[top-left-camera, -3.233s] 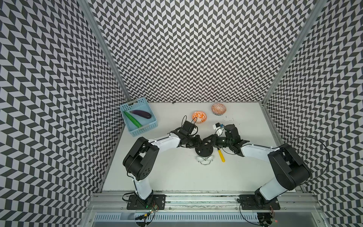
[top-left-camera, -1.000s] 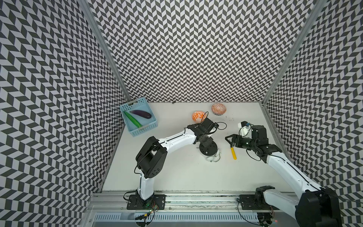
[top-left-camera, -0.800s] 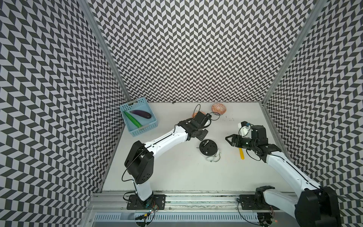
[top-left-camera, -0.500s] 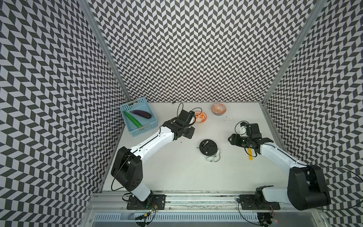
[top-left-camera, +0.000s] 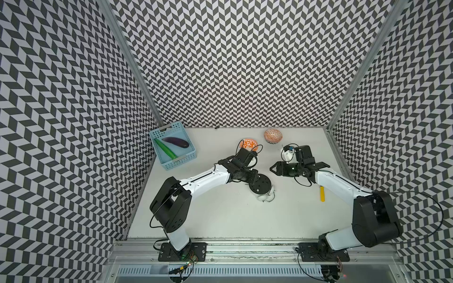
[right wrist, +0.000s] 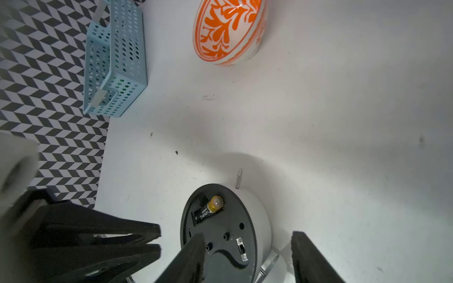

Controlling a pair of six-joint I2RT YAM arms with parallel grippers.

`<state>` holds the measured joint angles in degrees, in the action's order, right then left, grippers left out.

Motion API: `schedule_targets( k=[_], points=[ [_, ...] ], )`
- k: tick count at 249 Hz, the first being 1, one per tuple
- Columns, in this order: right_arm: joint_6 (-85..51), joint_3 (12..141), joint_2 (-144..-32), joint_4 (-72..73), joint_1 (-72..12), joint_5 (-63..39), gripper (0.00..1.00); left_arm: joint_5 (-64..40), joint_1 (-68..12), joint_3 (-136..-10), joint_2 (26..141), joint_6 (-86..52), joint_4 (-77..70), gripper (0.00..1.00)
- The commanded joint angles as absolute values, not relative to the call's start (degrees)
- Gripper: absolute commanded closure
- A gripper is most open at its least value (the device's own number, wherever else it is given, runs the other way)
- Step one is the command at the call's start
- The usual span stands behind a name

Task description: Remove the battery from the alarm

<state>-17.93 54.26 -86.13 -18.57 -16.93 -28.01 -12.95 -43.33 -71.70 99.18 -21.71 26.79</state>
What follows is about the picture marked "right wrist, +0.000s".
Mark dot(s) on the light blue perforated basket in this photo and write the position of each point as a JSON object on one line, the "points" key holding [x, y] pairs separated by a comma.
{"points": [[115, 66]]}

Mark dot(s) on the orange white patterned bowl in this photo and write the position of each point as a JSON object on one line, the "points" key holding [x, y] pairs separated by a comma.
{"points": [[226, 32]]}

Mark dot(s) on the white twin-bell alarm clock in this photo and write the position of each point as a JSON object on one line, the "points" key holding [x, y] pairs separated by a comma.
{"points": [[238, 238]]}

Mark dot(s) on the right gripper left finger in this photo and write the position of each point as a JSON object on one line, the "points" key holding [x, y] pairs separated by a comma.
{"points": [[188, 265]]}

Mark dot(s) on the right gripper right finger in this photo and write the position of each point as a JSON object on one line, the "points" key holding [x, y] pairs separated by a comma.
{"points": [[310, 266]]}

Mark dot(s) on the black gold AA battery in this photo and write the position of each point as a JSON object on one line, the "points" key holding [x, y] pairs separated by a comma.
{"points": [[212, 207]]}

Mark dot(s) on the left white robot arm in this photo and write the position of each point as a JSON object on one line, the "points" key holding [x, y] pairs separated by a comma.
{"points": [[19, 165]]}

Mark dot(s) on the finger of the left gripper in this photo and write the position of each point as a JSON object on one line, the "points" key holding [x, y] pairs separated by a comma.
{"points": [[92, 264], [64, 224]]}

